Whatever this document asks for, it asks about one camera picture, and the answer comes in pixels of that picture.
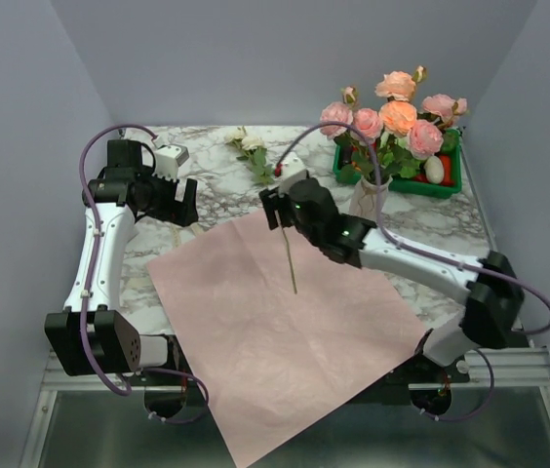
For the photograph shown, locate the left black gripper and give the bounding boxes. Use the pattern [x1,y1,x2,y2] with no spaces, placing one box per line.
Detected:
[138,165,199,226]

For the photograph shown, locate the beige printed ribbon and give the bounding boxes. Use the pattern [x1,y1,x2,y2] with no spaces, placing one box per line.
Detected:
[170,223,205,250]

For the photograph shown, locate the white flower stem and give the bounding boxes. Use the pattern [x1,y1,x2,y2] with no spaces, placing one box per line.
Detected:
[223,125,299,296]

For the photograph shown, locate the peach pink flower stem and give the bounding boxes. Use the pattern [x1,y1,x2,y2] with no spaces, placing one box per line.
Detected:
[374,65,468,179]

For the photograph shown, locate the pink wrapping paper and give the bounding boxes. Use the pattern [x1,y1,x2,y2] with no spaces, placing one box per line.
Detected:
[147,213,425,467]

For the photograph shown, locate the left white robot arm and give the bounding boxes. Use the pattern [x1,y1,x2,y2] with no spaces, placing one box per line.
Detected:
[45,139,198,385]

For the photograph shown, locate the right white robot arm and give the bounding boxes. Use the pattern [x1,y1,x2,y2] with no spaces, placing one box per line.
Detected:
[259,177,524,382]

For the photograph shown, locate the white ceramic vase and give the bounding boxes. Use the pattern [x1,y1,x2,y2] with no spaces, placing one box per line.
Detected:
[348,176,392,222]

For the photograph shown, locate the green plastic crate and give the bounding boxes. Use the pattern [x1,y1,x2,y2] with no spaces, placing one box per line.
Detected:
[333,131,462,199]

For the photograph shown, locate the toy white egg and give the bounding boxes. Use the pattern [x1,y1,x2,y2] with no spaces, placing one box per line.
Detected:
[424,156,445,184]

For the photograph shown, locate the toy carrot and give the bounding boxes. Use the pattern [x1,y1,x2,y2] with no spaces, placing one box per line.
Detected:
[439,155,454,186]

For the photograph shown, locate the toy green pepper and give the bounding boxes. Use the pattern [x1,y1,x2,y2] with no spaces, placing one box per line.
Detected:
[441,129,460,153]

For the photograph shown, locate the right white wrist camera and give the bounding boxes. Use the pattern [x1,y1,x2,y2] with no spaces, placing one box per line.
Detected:
[274,152,309,195]

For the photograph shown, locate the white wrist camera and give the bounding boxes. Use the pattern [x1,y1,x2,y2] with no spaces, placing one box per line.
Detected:
[274,152,309,195]
[153,144,189,180]

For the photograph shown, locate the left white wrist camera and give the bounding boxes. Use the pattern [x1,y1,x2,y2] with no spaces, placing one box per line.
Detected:
[153,144,189,180]

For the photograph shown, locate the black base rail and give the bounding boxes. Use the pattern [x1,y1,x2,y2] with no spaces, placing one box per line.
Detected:
[128,335,534,407]

